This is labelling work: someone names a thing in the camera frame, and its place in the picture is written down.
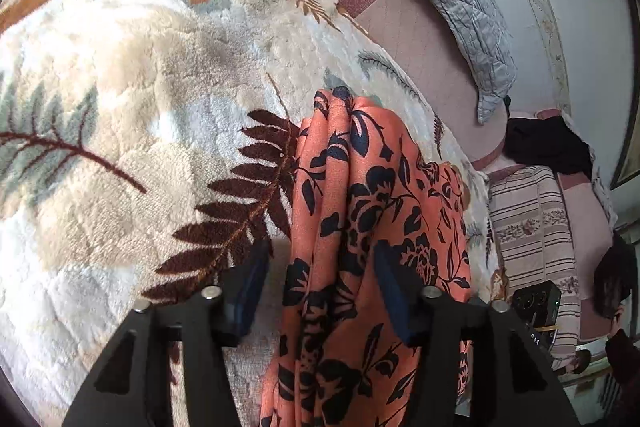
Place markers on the orange floral garment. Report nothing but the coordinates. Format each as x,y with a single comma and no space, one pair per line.
360,217

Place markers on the leaf print fleece blanket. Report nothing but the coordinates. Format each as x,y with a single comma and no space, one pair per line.
150,107

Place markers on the pink bedsheet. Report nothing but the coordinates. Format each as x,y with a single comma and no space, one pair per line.
415,37

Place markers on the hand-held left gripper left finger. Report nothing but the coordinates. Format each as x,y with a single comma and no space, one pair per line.
248,289

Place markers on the striped floral cloth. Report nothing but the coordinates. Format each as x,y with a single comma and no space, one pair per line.
535,242

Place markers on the black cloth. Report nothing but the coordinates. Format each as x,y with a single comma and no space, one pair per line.
547,142

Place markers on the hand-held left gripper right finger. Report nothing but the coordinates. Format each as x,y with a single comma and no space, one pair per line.
396,294

